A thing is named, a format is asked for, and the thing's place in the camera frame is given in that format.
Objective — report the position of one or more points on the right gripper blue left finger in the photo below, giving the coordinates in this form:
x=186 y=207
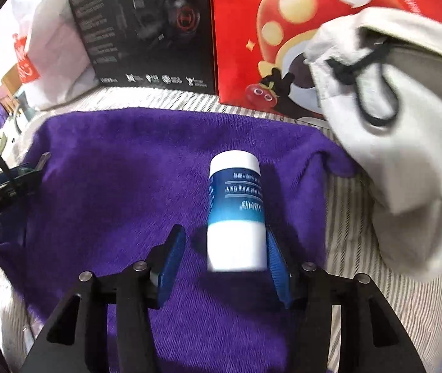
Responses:
x=168 y=263

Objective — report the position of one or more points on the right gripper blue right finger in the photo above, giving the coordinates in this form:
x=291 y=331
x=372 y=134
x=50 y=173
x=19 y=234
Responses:
x=279 y=269

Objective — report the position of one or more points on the blue white pill bottle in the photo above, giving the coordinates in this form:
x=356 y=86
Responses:
x=236 y=222

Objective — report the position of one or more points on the purple towel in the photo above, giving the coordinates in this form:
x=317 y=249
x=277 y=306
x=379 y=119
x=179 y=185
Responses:
x=115 y=184

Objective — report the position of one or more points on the striped bed quilt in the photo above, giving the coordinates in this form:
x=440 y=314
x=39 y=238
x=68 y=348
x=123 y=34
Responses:
x=353 y=313

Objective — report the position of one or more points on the white Miniso shopping bag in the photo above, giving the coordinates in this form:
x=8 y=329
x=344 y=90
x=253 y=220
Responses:
x=40 y=42

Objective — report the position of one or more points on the black headset box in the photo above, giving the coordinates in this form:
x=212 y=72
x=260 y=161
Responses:
x=163 y=44

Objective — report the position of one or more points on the red mushroom paper bag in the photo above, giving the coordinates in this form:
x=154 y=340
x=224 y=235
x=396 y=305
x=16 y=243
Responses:
x=260 y=48

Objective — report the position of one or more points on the grey Nike drawstring backpack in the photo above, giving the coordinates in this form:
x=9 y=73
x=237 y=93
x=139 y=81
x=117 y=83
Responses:
x=378 y=76

